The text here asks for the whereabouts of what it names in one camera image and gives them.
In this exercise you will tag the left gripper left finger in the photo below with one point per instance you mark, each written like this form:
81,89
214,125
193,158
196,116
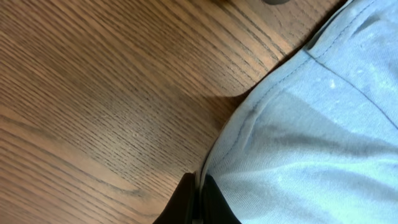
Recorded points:
179,209

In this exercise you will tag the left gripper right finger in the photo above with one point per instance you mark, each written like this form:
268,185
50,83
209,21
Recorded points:
214,207

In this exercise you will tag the light blue t-shirt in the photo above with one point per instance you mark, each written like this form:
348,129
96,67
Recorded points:
316,140

